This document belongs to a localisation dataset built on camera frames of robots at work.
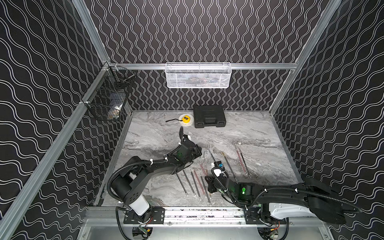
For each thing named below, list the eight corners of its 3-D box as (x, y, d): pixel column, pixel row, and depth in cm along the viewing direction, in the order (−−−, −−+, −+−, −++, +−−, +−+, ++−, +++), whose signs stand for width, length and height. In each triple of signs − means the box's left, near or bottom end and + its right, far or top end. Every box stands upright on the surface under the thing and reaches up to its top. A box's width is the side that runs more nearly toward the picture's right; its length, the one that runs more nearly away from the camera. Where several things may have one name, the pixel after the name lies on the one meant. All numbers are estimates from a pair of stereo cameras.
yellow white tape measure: (178, 125, 113) (177, 123, 112) (178, 115, 120) (178, 113, 118) (193, 125, 113) (193, 123, 112) (193, 115, 120) (193, 113, 118)
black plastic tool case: (193, 129, 112) (193, 123, 107) (193, 108, 126) (193, 102, 121) (224, 129, 112) (226, 123, 107) (221, 108, 126) (222, 102, 121)
